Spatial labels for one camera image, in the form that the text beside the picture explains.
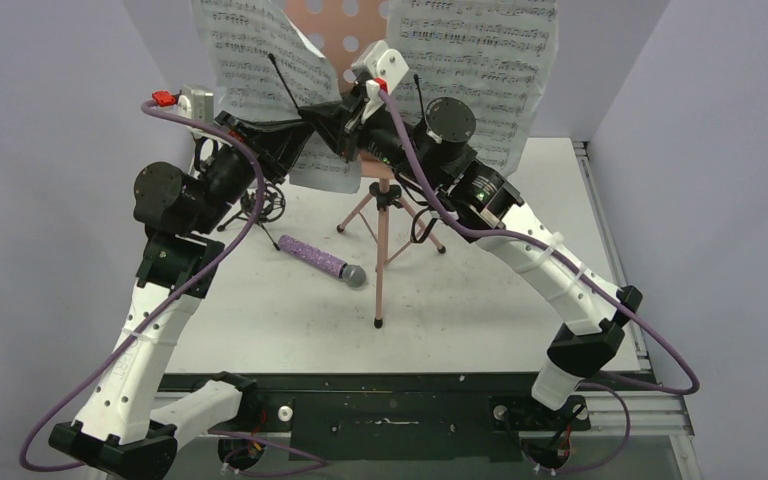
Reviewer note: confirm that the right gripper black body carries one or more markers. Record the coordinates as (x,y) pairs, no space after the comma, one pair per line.
(352,126)

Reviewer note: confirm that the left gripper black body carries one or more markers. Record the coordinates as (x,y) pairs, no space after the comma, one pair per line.
(272,162)

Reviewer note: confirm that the white sheet music paper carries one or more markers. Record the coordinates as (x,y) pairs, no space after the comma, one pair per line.
(495,56)
(266,69)

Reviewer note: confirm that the pink perforated music stand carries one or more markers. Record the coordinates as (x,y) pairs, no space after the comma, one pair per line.
(377,148)

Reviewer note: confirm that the purple glitter microphone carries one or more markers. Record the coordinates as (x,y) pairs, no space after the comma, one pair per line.
(354,276)

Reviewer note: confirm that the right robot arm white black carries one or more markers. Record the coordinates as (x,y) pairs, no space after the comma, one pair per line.
(482,206)

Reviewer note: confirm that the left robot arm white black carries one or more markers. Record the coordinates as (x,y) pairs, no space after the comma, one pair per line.
(119,430)

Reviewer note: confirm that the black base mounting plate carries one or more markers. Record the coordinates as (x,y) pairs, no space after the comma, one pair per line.
(408,417)

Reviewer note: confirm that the right wrist camera silver box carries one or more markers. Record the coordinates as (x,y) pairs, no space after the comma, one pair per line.
(380,61)

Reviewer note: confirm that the wrist camera silver box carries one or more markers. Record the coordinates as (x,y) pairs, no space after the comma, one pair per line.
(380,61)
(195,102)

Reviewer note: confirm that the left wrist camera silver box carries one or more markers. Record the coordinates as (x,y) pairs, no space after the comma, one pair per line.
(195,102)

